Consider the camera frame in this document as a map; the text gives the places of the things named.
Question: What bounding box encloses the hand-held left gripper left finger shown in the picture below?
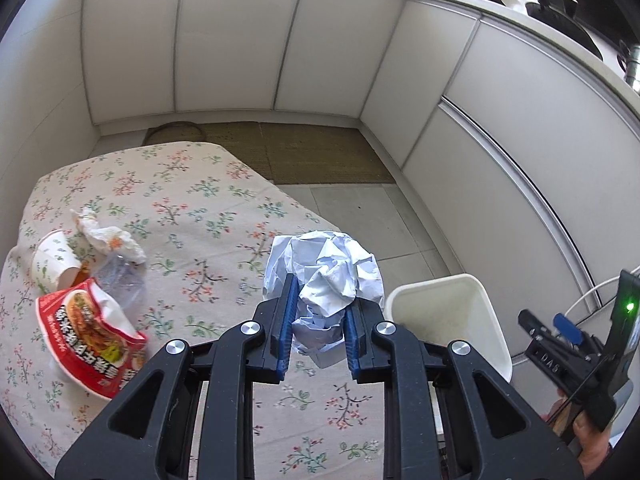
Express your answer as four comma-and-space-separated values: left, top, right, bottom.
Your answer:
54, 274, 300, 480

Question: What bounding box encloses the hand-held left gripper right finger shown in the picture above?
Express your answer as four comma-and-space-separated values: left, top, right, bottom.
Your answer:
344, 297, 585, 480

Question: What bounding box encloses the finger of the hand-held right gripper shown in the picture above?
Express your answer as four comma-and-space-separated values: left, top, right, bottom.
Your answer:
517, 309, 598, 395
553, 313, 603, 356

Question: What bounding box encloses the white paper ball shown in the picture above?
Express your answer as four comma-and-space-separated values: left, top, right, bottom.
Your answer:
262, 230, 385, 370

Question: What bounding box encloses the white plastic bin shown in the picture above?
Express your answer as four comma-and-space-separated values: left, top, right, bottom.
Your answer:
385, 274, 513, 396

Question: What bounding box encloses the person's right hand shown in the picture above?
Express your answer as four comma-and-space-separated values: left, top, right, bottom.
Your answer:
571, 410, 617, 478

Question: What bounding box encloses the floral tablecloth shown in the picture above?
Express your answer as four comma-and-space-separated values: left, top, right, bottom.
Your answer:
0, 141, 446, 480

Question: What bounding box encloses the white drawer front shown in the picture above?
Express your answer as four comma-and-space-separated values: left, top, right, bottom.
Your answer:
402, 95, 601, 311
440, 17, 640, 306

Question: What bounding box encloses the clear plastic bag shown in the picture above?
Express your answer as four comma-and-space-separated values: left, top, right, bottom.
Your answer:
91, 255, 147, 313

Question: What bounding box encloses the brown woven floor mat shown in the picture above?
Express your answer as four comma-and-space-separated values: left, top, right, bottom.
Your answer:
262, 122, 396, 186
202, 122, 275, 182

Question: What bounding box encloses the crumpled white tissue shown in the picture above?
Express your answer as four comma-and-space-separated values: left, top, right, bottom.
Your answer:
70, 206, 148, 264

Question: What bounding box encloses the red noodle packet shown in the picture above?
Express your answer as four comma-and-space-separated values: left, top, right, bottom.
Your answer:
36, 277, 149, 401

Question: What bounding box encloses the round dark mat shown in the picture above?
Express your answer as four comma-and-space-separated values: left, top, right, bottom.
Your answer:
142, 121, 207, 147

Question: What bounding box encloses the floral paper cup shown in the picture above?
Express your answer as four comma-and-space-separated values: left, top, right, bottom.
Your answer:
31, 230, 85, 295

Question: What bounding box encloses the white cabinet door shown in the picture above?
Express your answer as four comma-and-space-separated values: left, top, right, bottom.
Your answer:
359, 0, 482, 173
274, 0, 408, 118
82, 0, 189, 127
175, 0, 307, 112

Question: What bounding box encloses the black frying pan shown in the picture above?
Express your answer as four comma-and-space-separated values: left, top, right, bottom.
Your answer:
516, 0, 603, 61

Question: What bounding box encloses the white cable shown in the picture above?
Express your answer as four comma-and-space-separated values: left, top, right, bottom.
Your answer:
567, 275, 623, 321

